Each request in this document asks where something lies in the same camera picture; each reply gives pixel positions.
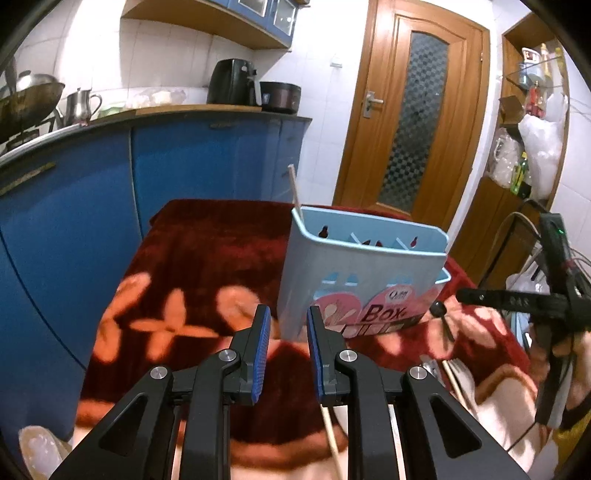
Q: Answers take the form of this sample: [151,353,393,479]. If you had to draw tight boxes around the white plastic bag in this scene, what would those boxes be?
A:
[518,95,570,200]

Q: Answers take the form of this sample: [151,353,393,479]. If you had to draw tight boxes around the black wire rack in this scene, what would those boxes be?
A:
[478,198,555,296]

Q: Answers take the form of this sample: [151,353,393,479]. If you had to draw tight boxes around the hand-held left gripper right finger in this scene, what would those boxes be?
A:
[307,305,529,480]

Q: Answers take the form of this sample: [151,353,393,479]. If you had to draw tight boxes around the wooden shelf unit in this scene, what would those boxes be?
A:
[462,13,575,287]

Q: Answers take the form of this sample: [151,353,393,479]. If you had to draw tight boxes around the red floral blanket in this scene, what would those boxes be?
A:
[76,198,555,480]

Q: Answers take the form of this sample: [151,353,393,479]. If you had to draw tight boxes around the light blue utensil holder box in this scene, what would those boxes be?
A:
[276,206,451,340]

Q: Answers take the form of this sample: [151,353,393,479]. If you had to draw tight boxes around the black handled utensil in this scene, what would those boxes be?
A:
[429,302,455,343]

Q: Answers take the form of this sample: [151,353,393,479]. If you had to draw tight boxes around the clear plastic bag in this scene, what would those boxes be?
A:
[487,129,522,188]

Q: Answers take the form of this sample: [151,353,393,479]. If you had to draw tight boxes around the black air fryer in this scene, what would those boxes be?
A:
[207,58,259,106]

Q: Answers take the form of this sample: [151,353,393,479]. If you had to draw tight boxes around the blue base cabinet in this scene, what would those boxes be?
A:
[0,111,312,444]

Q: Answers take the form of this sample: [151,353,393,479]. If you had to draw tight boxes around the cardboard box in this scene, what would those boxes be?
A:
[499,95,525,130]

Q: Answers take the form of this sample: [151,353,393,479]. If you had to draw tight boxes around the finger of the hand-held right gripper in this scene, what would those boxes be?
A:
[456,287,573,320]

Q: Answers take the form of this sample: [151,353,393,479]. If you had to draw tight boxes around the person's right hand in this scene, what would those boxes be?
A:
[529,320,591,430]

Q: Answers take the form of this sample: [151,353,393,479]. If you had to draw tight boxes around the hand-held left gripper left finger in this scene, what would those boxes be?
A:
[48,304,272,480]

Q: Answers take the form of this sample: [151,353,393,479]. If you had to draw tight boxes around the metal door handle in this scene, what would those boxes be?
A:
[362,91,385,119]

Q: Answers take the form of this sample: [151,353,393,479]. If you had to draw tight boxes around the white dishes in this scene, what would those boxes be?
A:
[127,90,206,109]

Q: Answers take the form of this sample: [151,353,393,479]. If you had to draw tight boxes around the metal wok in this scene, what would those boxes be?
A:
[0,71,65,144]

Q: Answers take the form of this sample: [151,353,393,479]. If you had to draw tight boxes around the blue wall cabinet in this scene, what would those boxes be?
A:
[121,0,311,51]

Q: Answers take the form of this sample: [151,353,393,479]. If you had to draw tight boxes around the wooden door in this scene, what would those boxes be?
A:
[332,0,491,222]

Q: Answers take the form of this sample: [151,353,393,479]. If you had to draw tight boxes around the glass jar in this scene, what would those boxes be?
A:
[519,46,543,86]

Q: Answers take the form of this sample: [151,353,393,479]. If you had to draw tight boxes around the dark rice cooker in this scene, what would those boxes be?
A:
[259,82,302,114]

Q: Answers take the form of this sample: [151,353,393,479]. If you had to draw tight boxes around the steel kettle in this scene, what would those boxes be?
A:
[65,88,103,126]

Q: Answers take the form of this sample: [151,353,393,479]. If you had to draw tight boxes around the green bottle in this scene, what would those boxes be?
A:
[510,152,532,195]

